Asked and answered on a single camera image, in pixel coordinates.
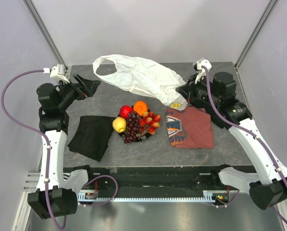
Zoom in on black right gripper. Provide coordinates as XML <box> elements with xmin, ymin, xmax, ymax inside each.
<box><xmin>176</xmin><ymin>72</ymin><xmax>222</xmax><ymax>107</ymax></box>

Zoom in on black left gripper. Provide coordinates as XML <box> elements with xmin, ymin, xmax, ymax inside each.
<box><xmin>57</xmin><ymin>73</ymin><xmax>100</xmax><ymax>111</ymax></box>

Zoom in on white plastic bag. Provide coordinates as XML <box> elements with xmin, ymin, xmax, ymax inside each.
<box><xmin>92</xmin><ymin>54</ymin><xmax>188</xmax><ymax>111</ymax></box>

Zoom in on yellow pear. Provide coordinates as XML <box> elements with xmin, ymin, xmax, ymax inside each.
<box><xmin>112</xmin><ymin>116</ymin><xmax>126</xmax><ymax>133</ymax></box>

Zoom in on dark purple grape bunch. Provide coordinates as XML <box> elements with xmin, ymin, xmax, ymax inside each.
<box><xmin>121</xmin><ymin>111</ymin><xmax>141</xmax><ymax>143</ymax></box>

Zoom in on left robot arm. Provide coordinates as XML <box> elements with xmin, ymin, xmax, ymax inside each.
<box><xmin>27</xmin><ymin>74</ymin><xmax>101</xmax><ymax>219</ymax></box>

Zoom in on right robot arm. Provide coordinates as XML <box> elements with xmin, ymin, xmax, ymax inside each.
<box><xmin>176</xmin><ymin>72</ymin><xmax>287</xmax><ymax>210</ymax></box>

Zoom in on red printed t-shirt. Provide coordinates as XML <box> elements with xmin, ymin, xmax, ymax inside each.
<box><xmin>166</xmin><ymin>106</ymin><xmax>214</xmax><ymax>149</ymax></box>

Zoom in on red apple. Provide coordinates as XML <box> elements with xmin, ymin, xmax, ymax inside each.
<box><xmin>119</xmin><ymin>105</ymin><xmax>133</xmax><ymax>119</ymax></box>

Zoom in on orange fruit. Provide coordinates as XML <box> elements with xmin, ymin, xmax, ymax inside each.
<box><xmin>133</xmin><ymin>101</ymin><xmax>148</xmax><ymax>116</ymax></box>

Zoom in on black folded cloth left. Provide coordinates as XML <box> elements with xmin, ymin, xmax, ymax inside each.
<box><xmin>68</xmin><ymin>115</ymin><xmax>115</xmax><ymax>162</ymax></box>

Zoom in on round brown patterned plate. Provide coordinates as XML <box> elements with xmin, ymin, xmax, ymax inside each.
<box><xmin>119</xmin><ymin>111</ymin><xmax>156</xmax><ymax>143</ymax></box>

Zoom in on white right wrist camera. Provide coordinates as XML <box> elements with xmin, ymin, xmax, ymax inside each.
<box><xmin>193</xmin><ymin>58</ymin><xmax>212</xmax><ymax>84</ymax></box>

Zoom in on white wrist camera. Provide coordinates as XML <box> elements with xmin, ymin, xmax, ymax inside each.
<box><xmin>43</xmin><ymin>64</ymin><xmax>70</xmax><ymax>84</ymax></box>
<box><xmin>193</xmin><ymin>58</ymin><xmax>212</xmax><ymax>84</ymax></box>

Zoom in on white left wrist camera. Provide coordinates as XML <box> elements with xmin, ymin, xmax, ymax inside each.
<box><xmin>43</xmin><ymin>64</ymin><xmax>70</xmax><ymax>84</ymax></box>

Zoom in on aluminium frame post left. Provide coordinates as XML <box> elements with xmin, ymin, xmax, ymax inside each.
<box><xmin>23</xmin><ymin>0</ymin><xmax>68</xmax><ymax>69</ymax></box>

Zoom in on aluminium frame post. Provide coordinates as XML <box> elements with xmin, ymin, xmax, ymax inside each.
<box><xmin>235</xmin><ymin>0</ymin><xmax>279</xmax><ymax>71</ymax></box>
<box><xmin>23</xmin><ymin>0</ymin><xmax>68</xmax><ymax>69</ymax></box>

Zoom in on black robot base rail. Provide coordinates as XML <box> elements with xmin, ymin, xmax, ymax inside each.
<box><xmin>63</xmin><ymin>165</ymin><xmax>255</xmax><ymax>194</ymax></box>

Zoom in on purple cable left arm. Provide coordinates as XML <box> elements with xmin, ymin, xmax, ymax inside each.
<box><xmin>0</xmin><ymin>69</ymin><xmax>119</xmax><ymax>229</ymax></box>

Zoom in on white slotted cable duct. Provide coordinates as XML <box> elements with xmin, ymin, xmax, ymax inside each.
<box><xmin>78</xmin><ymin>191</ymin><xmax>230</xmax><ymax>204</ymax></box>

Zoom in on aluminium frame post right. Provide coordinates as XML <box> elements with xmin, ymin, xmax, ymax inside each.
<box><xmin>235</xmin><ymin>0</ymin><xmax>279</xmax><ymax>71</ymax></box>

